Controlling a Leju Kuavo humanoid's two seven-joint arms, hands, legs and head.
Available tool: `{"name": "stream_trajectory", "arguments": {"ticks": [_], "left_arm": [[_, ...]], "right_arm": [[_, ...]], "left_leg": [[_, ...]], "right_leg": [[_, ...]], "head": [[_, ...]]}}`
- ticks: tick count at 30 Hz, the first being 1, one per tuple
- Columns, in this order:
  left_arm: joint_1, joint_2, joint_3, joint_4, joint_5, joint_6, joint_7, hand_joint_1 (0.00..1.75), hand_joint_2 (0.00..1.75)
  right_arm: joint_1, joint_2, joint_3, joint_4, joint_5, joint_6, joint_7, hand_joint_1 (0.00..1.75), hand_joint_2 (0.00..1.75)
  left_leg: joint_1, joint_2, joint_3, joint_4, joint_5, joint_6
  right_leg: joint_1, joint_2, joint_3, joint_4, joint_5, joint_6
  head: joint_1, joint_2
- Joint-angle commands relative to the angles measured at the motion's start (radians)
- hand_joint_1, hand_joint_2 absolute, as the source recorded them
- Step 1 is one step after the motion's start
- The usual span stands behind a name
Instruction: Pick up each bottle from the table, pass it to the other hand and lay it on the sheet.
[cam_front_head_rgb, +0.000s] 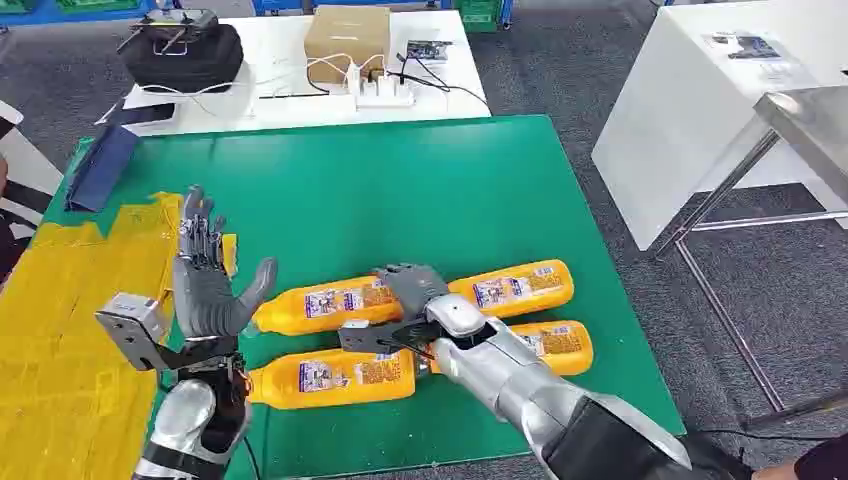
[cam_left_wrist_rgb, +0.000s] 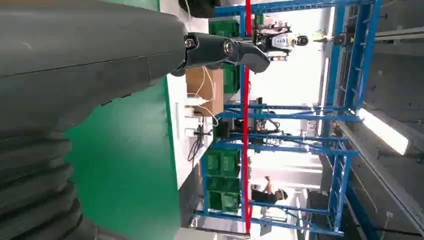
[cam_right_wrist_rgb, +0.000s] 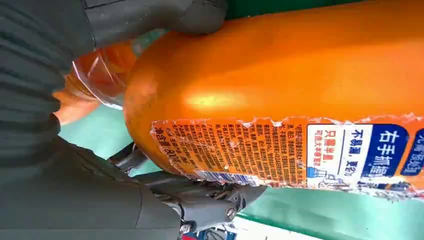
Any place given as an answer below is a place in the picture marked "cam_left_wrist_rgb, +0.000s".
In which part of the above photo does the green plastic crate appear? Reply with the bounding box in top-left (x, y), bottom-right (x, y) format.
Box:
top-left (207, 191), bottom-right (241, 214)
top-left (222, 64), bottom-right (241, 94)
top-left (205, 149), bottom-right (241, 178)
top-left (206, 176), bottom-right (241, 193)
top-left (208, 19), bottom-right (240, 38)

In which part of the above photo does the red vertical pole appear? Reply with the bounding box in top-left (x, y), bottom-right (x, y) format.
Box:
top-left (242, 0), bottom-right (253, 235)

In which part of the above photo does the dark machinery in frame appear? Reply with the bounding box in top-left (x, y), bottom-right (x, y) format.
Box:
top-left (215, 97), bottom-right (283, 147)

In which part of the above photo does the black rounded object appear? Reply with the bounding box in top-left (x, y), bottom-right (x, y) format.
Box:
top-left (178, 0), bottom-right (222, 19)

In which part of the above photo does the long ceiling light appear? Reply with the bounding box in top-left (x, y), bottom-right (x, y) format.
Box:
top-left (357, 107), bottom-right (411, 156)

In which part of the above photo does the person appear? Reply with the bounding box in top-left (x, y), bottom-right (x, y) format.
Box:
top-left (250, 175), bottom-right (289, 205)

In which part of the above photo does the white power strip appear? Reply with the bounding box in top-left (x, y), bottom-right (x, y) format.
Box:
top-left (174, 102), bottom-right (201, 140)

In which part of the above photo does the white cable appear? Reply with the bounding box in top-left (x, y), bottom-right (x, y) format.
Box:
top-left (186, 66), bottom-right (220, 127)

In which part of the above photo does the brown cardboard box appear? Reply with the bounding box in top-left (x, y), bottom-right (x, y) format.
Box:
top-left (185, 66), bottom-right (225, 117)

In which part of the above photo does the blue metal gantry frame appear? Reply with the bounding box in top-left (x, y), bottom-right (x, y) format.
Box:
top-left (213, 0), bottom-right (382, 116)
top-left (194, 103), bottom-right (361, 237)

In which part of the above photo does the green table mat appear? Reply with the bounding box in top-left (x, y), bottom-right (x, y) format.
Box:
top-left (64, 0), bottom-right (182, 240)

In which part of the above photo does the black cable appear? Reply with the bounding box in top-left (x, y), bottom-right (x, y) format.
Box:
top-left (187, 123), bottom-right (213, 164)

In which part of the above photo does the white humanoid robot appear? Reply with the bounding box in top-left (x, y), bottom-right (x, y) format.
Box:
top-left (252, 20), bottom-right (310, 63)

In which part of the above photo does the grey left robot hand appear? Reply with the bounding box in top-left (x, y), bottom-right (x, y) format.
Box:
top-left (0, 0), bottom-right (271, 137)

